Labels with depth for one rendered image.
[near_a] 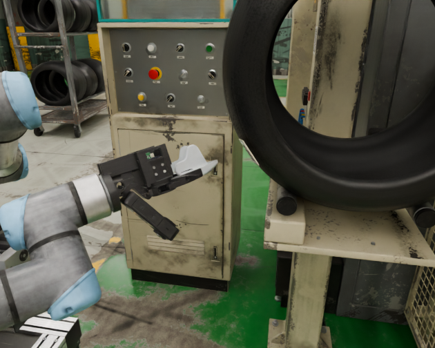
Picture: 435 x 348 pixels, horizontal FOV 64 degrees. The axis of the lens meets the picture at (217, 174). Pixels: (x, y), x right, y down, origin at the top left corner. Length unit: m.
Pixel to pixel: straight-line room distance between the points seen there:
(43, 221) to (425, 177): 0.65
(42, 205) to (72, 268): 0.10
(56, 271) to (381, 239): 0.69
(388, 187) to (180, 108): 1.01
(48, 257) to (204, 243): 1.22
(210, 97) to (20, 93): 0.88
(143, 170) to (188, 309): 1.29
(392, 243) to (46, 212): 0.72
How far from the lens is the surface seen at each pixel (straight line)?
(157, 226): 0.62
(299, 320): 1.49
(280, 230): 0.80
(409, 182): 0.75
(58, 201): 0.58
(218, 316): 1.78
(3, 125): 0.79
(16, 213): 0.58
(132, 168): 0.60
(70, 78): 4.38
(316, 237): 0.86
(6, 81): 0.79
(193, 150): 0.64
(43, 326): 1.56
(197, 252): 1.76
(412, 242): 0.93
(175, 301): 1.86
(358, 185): 0.73
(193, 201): 1.61
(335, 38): 1.06
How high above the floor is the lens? 1.26
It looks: 23 degrees down
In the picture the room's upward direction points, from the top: straight up
